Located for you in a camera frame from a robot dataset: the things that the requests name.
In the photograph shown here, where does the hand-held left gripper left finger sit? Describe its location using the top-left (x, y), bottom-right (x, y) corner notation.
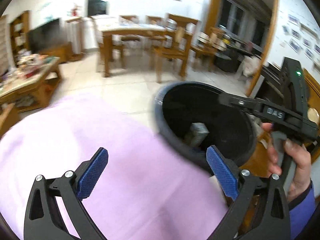
top-left (24, 147), bottom-right (109, 240)

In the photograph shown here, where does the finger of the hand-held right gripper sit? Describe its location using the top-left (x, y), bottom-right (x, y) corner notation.
top-left (217, 91), bottom-right (263, 117)

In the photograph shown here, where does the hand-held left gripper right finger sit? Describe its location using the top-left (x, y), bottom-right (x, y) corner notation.
top-left (206, 145), bottom-right (292, 240)

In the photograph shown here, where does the blue green milk carton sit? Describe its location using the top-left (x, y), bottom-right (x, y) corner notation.
top-left (184, 122), bottom-right (209, 147)

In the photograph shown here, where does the black trash bin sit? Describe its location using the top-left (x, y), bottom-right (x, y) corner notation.
top-left (152, 81), bottom-right (258, 175)

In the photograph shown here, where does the person's right forearm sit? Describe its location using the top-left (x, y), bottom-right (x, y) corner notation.
top-left (289, 180), bottom-right (317, 240)

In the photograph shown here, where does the person's right hand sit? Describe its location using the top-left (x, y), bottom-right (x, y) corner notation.
top-left (261, 122), bottom-right (312, 203)

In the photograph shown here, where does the purple tablecloth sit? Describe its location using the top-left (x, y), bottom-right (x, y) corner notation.
top-left (0, 91), bottom-right (230, 240)

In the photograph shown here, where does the wooden dining chair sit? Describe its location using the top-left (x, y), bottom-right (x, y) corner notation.
top-left (119, 15), bottom-right (139, 24)
top-left (146, 16), bottom-right (164, 25)
top-left (154, 14), bottom-right (200, 83)
top-left (191, 26), bottom-right (225, 72)

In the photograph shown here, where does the wooden coffee table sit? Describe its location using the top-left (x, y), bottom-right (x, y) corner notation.
top-left (0, 55), bottom-right (63, 113)

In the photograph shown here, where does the wooden television stand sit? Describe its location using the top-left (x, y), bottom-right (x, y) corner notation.
top-left (39, 42), bottom-right (73, 63)

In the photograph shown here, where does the wooden dining table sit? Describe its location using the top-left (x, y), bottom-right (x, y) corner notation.
top-left (96, 17), bottom-right (168, 78)

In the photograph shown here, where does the tall wooden plant stand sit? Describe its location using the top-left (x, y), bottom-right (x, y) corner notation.
top-left (65, 16), bottom-right (84, 60)

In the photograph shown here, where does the black television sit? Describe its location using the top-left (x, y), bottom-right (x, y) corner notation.
top-left (27, 17), bottom-right (63, 54)

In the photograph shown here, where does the wooden bookshelf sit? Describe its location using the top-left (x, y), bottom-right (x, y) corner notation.
top-left (10, 11), bottom-right (30, 53)

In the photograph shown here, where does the group of wall photos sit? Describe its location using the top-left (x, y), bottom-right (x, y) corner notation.
top-left (281, 14), bottom-right (320, 72)

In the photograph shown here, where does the wooden door frame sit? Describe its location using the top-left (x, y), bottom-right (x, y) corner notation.
top-left (206, 0), bottom-right (279, 98)

